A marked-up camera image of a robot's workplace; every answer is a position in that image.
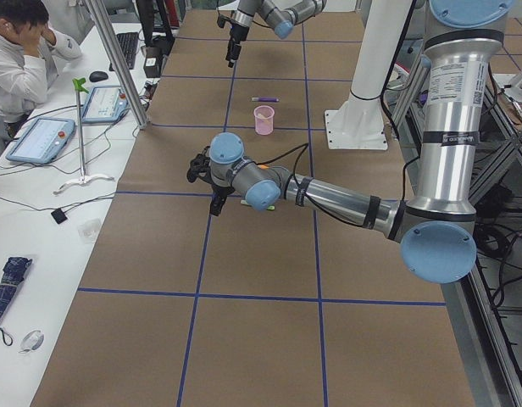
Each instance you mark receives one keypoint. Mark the aluminium frame post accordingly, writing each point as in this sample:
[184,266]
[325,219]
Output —
[111,45]

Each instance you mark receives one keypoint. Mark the blue teach pendant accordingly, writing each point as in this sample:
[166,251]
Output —
[104,105]
[42,141]

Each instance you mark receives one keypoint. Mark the small black square device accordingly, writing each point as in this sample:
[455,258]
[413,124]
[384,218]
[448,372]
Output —
[59,215]

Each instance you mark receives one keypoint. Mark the blue teach pendant far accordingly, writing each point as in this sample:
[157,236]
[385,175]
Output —
[104,105]

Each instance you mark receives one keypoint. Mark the metal stand green clip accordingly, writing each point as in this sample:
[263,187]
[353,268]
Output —
[84,179]

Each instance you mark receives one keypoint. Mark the black keyboard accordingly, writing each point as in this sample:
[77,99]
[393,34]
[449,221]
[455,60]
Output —
[128,42]

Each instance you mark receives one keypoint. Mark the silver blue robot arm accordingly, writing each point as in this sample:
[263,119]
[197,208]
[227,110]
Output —
[434,228]

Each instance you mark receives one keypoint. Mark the green marker pen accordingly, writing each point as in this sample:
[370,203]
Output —
[268,208]

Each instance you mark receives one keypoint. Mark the purple marker pen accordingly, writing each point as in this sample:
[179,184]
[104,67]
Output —
[265,100]

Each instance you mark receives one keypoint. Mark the seated person white shirt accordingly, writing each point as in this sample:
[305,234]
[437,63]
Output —
[27,68]

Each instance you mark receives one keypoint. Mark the black computer mouse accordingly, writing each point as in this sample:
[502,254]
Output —
[97,76]

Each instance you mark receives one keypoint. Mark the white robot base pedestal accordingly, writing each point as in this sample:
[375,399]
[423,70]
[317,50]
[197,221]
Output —
[358,123]

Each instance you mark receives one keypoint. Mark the clear plastic cup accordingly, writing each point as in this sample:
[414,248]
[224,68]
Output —
[89,230]

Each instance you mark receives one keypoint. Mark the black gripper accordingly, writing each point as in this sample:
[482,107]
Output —
[236,36]
[219,193]

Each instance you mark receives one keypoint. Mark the folded dark blue umbrella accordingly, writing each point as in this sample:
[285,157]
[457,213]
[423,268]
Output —
[14,272]

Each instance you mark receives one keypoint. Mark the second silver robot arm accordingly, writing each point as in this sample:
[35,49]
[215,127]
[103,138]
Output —
[280,21]

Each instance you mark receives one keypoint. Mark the blue teach pendant near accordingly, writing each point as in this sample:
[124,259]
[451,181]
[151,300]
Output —
[42,141]

